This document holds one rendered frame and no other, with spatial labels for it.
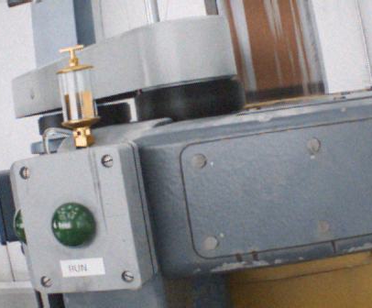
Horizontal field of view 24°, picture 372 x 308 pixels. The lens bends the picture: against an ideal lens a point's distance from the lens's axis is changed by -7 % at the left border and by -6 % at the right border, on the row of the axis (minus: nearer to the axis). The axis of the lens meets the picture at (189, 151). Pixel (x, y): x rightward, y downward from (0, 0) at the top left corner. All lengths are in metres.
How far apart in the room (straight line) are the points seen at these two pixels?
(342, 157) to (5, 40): 5.76
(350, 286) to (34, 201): 0.42
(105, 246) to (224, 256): 0.08
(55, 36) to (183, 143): 5.07
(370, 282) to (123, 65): 0.34
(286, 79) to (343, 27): 4.69
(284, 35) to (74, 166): 0.56
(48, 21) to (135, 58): 4.95
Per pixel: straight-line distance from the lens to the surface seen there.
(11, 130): 6.26
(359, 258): 0.83
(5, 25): 6.30
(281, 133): 0.58
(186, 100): 0.70
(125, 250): 0.56
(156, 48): 0.71
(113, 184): 0.55
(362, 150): 0.58
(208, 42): 0.71
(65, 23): 5.63
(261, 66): 1.08
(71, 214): 0.55
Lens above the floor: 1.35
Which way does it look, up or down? 3 degrees down
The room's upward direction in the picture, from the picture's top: 9 degrees counter-clockwise
